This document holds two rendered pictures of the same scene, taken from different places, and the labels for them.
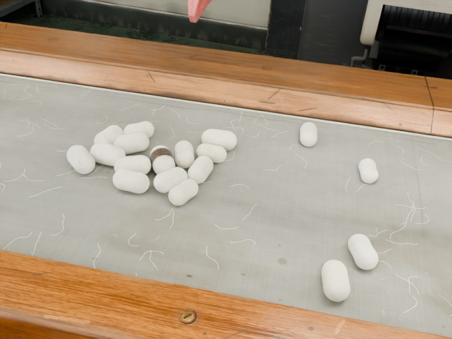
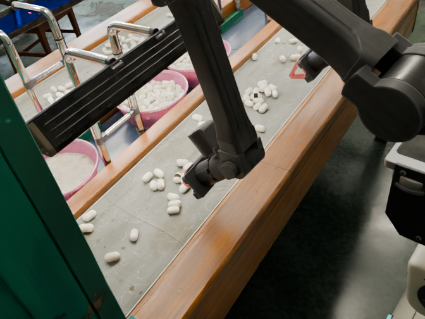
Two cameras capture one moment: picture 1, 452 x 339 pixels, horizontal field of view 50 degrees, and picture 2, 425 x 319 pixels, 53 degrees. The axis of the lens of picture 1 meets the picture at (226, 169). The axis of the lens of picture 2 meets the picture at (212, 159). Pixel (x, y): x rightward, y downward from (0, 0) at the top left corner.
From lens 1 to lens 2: 1.43 m
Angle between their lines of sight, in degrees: 85
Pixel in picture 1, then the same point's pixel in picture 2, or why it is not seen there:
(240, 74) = (303, 114)
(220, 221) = not seen: hidden behind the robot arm
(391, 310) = (186, 126)
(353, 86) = (284, 143)
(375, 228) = not seen: hidden behind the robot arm
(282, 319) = (189, 103)
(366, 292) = (193, 125)
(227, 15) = not seen: outside the picture
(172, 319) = (197, 90)
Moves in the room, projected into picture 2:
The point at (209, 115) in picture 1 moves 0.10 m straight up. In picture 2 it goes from (286, 111) to (285, 83)
